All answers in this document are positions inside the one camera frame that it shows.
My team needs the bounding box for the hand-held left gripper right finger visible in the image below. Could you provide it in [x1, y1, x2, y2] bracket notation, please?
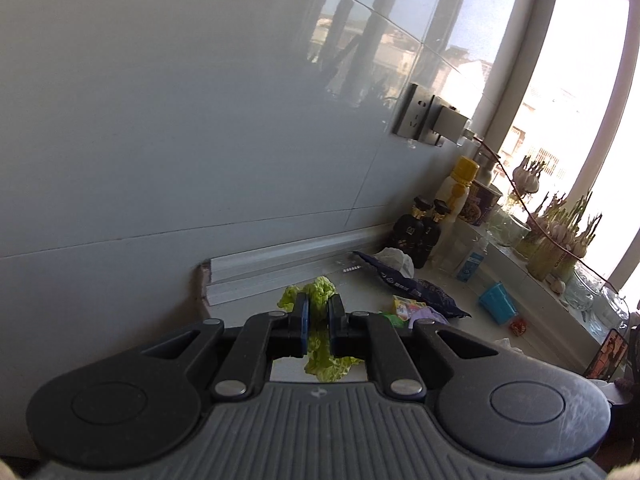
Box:
[327, 294, 506, 402]

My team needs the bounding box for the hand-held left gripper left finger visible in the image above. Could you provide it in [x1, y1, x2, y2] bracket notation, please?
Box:
[142, 292, 313, 402]

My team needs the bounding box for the napa cabbage leaf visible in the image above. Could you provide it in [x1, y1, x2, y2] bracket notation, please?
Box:
[277, 276, 366, 385]

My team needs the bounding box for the yellow food box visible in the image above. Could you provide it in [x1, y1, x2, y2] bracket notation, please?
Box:
[392, 296, 427, 320]

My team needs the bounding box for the white plastic bag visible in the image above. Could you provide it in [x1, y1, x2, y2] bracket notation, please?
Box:
[375, 247, 416, 278]

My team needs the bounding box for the purple rubber glove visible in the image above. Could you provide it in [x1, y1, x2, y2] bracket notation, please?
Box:
[407, 307, 453, 331]

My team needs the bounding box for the dark blue snack bag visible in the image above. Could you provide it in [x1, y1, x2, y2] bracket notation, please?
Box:
[352, 251, 472, 320]

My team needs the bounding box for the grey backsplash strip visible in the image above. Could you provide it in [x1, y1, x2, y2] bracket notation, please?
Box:
[200, 225, 401, 308]

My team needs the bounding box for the black gold-neck bottle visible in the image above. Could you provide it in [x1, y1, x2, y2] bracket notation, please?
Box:
[420, 199, 453, 261]
[391, 196, 432, 268]

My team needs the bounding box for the blue label spray bottle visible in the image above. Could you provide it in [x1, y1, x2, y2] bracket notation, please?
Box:
[456, 235, 490, 283]

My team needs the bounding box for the small teal cup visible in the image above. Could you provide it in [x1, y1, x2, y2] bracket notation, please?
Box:
[478, 281, 518, 325]

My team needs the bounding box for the white crumpled tissue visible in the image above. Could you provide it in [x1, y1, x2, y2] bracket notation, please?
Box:
[492, 337, 526, 356]

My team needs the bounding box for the yellow cap white bottle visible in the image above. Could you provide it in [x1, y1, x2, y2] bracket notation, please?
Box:
[434, 156, 481, 226]

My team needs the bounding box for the purple instant noodle cup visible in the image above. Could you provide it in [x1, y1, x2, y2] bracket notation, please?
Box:
[460, 180, 503, 226]

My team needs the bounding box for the clear water glass jar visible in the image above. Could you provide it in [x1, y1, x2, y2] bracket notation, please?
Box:
[487, 200, 531, 248]

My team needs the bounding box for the root-filled glass jar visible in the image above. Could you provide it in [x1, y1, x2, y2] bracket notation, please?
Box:
[527, 242, 561, 281]
[517, 227, 546, 261]

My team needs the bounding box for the metal flask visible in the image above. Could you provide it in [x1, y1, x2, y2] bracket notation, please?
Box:
[472, 149, 497, 183]

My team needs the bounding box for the white plug-in charger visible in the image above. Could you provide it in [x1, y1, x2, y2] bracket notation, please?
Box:
[435, 105, 473, 147]

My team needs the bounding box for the red label root-filled jar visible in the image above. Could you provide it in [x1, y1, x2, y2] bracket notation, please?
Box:
[550, 252, 583, 286]

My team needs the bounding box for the short-sprout garlic bunch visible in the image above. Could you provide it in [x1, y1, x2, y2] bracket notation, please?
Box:
[512, 155, 543, 195]

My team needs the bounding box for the empty glass jar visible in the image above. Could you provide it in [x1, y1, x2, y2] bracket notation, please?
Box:
[565, 265, 603, 313]
[582, 285, 631, 336]

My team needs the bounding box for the long-sprout garlic group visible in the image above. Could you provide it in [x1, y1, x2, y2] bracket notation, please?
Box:
[525, 190, 603, 261]

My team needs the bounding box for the smartphone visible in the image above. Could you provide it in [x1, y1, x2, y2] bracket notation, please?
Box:
[585, 328, 630, 381]

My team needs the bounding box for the grey wall socket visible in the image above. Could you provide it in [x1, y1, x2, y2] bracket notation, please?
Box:
[391, 82, 448, 148]

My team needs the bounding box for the red cable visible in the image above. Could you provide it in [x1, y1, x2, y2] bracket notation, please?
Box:
[470, 134, 631, 306]

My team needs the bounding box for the white window frame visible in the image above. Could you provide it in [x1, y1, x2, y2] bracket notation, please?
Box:
[472, 0, 640, 306]

